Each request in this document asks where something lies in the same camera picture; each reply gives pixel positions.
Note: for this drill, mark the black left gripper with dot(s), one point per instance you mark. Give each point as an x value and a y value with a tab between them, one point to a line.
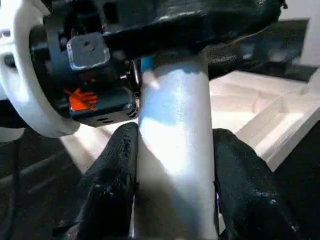
107	105

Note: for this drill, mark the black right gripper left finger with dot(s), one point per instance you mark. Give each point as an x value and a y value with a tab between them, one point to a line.
105	190

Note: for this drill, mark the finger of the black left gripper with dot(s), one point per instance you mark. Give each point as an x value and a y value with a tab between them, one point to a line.
225	61
187	35

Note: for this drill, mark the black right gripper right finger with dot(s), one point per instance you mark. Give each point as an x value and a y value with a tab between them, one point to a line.
250	195

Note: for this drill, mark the white plastic table leg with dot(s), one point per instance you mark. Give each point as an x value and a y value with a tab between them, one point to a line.
175	137

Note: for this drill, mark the black mat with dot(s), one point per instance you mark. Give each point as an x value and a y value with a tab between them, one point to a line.
37	187

